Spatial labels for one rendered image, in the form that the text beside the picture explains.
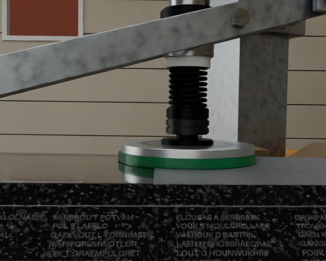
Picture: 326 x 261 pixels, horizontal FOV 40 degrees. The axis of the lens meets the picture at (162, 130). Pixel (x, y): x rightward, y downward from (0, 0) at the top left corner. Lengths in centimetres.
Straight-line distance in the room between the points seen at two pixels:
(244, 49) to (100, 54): 76
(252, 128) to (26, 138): 581
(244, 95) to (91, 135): 551
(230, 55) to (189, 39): 70
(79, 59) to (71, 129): 617
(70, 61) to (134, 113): 603
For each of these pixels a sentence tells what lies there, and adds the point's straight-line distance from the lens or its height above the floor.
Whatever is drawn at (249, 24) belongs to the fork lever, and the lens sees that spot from 70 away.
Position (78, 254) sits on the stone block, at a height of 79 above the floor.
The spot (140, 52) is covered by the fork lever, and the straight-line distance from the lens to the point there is 63.
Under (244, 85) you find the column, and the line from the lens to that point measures 132.
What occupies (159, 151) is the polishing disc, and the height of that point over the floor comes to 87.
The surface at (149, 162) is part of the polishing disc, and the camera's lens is 63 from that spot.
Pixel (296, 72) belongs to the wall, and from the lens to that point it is 689.
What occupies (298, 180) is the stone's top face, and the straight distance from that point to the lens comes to 56.
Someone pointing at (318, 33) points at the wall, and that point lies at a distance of 704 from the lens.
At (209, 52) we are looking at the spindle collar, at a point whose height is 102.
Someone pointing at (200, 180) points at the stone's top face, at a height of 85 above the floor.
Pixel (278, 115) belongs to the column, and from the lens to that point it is 141.
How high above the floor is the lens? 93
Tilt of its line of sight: 3 degrees down
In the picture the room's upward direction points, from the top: 1 degrees clockwise
